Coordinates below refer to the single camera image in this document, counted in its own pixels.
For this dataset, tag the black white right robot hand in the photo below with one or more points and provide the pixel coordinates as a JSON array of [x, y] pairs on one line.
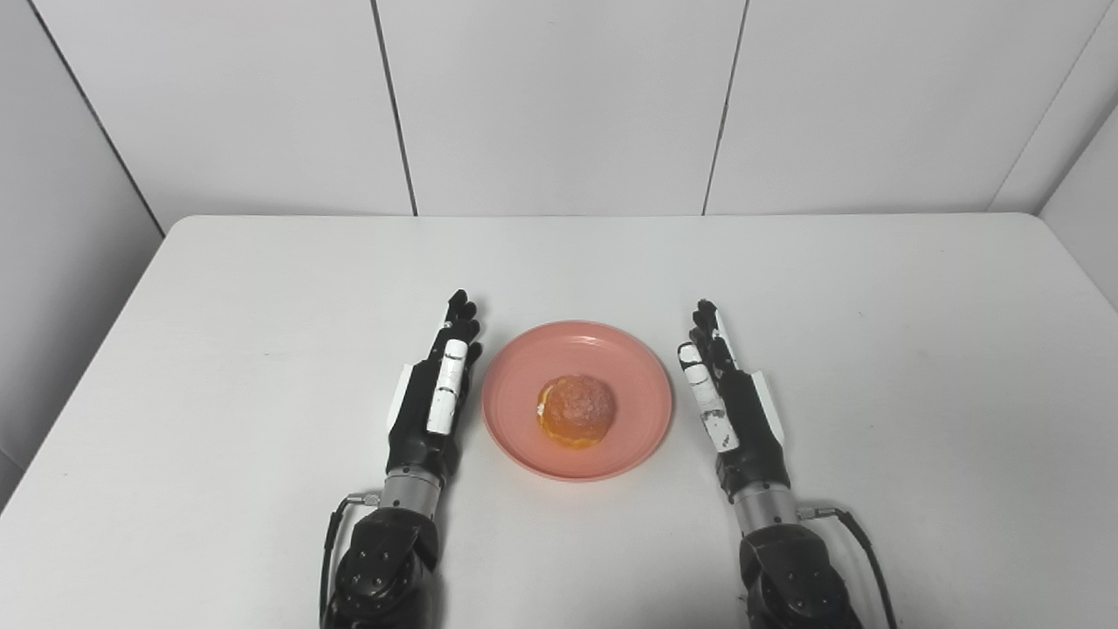
[[755, 437]]

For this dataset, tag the pink round plate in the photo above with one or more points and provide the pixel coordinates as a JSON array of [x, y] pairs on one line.
[[633, 393]]

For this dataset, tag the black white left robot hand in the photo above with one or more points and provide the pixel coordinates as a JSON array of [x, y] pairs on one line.
[[415, 437]]

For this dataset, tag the golden cream puff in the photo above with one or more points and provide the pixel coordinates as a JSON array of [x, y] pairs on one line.
[[576, 411]]

